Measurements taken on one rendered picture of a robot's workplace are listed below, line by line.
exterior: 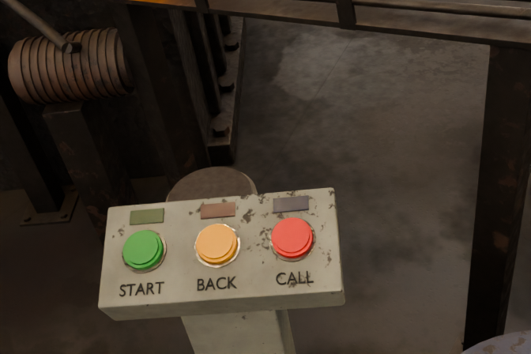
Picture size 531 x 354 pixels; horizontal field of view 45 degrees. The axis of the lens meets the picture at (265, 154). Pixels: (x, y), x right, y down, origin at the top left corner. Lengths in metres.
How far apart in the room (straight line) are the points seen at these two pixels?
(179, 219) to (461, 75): 1.35
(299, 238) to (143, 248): 0.15
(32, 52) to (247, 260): 0.74
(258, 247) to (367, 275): 0.75
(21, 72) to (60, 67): 0.07
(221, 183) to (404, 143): 0.90
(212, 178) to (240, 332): 0.23
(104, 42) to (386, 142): 0.79
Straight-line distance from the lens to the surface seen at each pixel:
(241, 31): 2.09
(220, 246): 0.63
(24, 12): 1.27
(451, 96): 1.83
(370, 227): 1.46
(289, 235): 0.63
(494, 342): 0.79
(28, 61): 1.25
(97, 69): 1.20
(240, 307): 0.65
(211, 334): 0.70
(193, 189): 0.83
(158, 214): 0.67
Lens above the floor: 1.07
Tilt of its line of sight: 40 degrees down
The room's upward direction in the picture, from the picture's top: 11 degrees counter-clockwise
